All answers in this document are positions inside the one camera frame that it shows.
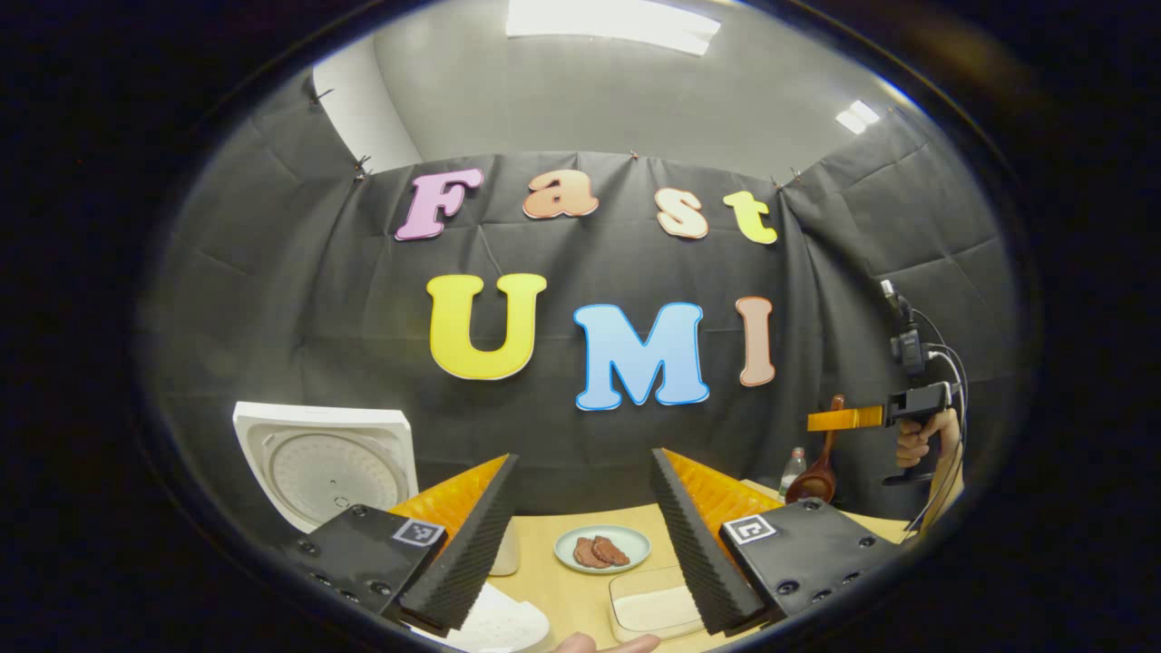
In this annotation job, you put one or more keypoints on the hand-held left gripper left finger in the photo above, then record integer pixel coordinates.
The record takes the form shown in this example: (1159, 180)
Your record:
(476, 549)

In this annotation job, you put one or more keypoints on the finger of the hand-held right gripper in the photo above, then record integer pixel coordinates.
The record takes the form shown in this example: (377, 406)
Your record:
(843, 418)

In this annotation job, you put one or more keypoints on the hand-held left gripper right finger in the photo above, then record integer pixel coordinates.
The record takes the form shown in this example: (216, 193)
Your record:
(694, 544)

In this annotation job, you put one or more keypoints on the dark wooden spoon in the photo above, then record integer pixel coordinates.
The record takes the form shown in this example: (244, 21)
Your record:
(816, 481)

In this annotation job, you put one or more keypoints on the white rice cooker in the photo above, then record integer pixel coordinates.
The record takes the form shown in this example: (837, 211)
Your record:
(317, 462)

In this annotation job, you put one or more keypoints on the white toaster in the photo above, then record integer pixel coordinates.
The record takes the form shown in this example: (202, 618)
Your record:
(506, 549)

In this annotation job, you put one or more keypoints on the pale green plate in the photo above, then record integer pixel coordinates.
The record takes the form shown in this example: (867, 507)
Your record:
(630, 540)

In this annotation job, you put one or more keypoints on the clear water bottle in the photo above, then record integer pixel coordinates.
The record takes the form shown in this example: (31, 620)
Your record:
(792, 472)

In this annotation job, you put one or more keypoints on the red meat slice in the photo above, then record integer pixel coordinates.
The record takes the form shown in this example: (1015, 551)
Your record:
(588, 553)
(612, 550)

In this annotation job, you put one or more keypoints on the small ceiling light panel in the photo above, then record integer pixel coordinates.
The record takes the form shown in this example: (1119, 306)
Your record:
(857, 116)

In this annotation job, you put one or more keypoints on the black backdrop cloth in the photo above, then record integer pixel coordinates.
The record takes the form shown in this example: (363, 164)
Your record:
(272, 299)

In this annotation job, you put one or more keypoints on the large ceiling light panel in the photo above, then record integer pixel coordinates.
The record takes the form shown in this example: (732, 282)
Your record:
(612, 23)

